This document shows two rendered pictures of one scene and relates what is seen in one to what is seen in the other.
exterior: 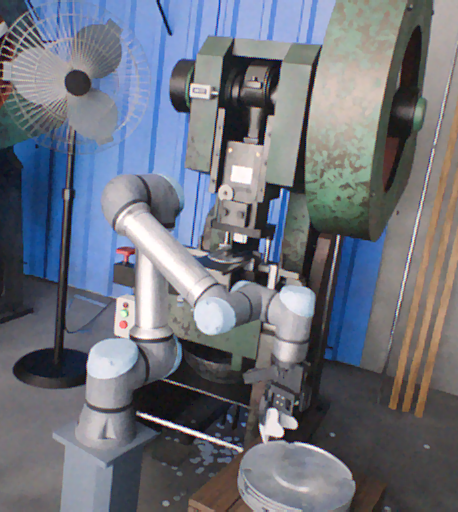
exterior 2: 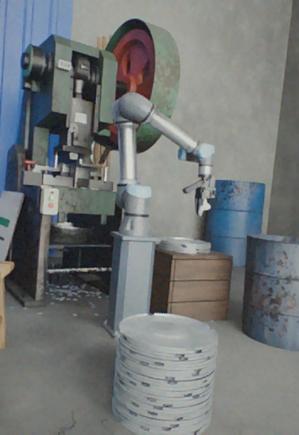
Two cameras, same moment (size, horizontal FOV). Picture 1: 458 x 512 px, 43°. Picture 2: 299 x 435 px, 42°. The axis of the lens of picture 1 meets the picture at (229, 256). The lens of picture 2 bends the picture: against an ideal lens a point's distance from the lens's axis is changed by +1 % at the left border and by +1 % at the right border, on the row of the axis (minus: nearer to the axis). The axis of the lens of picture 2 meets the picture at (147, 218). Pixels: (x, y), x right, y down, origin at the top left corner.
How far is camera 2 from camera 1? 1.81 m
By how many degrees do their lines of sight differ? 56
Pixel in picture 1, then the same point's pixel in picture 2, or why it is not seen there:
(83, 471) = (143, 251)
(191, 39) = not seen: outside the picture
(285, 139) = (108, 98)
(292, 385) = (211, 185)
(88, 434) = (143, 229)
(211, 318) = (209, 150)
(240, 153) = (79, 105)
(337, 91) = (164, 72)
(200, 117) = (60, 81)
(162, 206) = not seen: hidden behind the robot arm
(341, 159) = (164, 104)
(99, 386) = (145, 202)
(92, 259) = not seen: outside the picture
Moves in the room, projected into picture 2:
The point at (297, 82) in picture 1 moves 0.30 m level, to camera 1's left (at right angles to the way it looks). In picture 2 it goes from (111, 70) to (76, 51)
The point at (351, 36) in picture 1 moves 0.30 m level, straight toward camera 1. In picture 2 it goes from (164, 49) to (206, 37)
